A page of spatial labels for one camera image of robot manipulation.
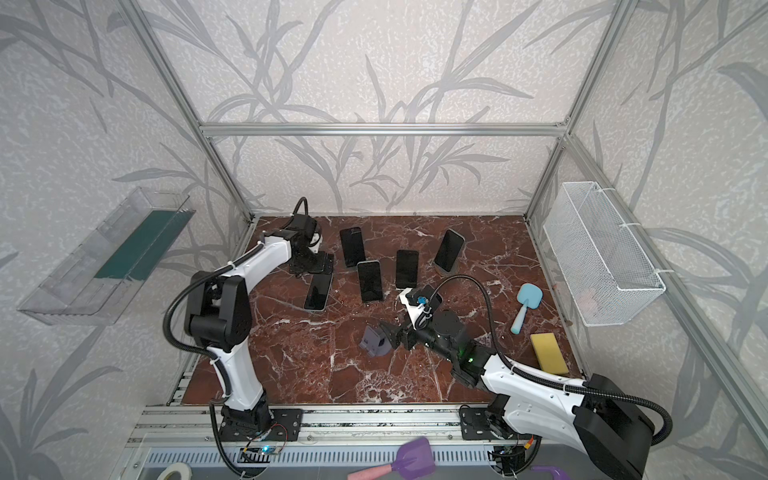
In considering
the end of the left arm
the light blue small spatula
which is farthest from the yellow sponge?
the end of the left arm

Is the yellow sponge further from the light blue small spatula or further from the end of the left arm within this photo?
the end of the left arm

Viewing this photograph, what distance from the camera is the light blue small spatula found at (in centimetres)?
93
